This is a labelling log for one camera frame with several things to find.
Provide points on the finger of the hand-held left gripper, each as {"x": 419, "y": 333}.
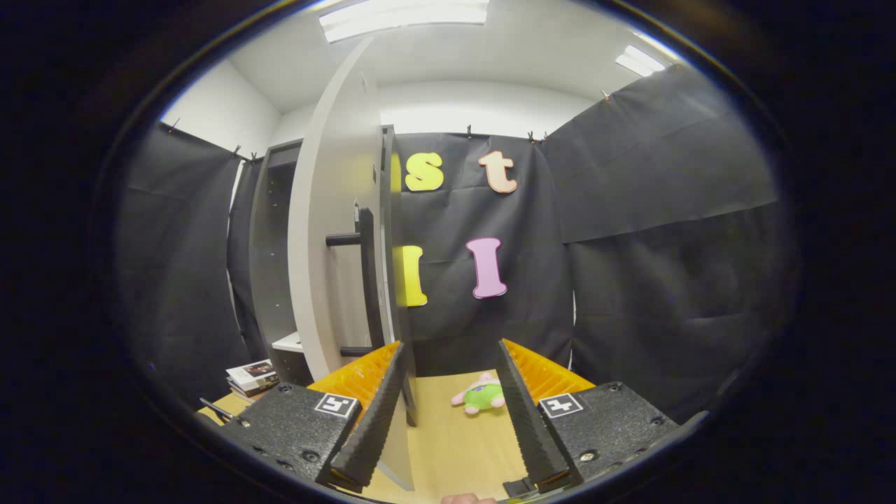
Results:
{"x": 220, "y": 411}

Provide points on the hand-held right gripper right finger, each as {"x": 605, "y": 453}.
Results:
{"x": 528, "y": 427}

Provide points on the grey cabinet door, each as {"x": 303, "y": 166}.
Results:
{"x": 329, "y": 175}

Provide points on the black backdrop cloth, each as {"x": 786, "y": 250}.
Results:
{"x": 665, "y": 280}

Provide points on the small ceiling light panel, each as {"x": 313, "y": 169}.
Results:
{"x": 640, "y": 61}

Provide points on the large ceiling light panel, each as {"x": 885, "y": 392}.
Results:
{"x": 402, "y": 19}

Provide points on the green and pink plush toy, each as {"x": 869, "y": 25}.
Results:
{"x": 483, "y": 397}

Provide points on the stack of booklets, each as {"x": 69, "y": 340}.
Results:
{"x": 252, "y": 376}

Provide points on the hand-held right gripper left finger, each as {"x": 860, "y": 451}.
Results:
{"x": 378, "y": 427}

